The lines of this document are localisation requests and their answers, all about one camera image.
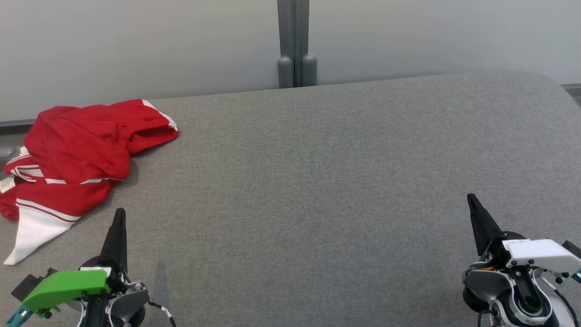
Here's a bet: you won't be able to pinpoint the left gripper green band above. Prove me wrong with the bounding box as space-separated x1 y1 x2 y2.
22 208 128 317

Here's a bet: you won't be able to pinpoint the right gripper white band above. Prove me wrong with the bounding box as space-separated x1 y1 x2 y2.
467 193 581 275

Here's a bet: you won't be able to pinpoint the red white sleeveless jersey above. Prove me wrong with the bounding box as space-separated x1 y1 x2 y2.
0 146 114 266

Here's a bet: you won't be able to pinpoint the red shorts with white stripe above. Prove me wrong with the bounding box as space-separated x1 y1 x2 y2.
23 99 178 183

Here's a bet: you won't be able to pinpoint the black white striped arm cable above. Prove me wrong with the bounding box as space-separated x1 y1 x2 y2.
148 301 177 327

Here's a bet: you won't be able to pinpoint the grey wall bottom rail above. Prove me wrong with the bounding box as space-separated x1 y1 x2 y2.
561 83 581 108
0 119 37 135

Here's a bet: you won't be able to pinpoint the grey double post with latch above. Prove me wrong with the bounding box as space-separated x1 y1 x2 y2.
277 0 318 88

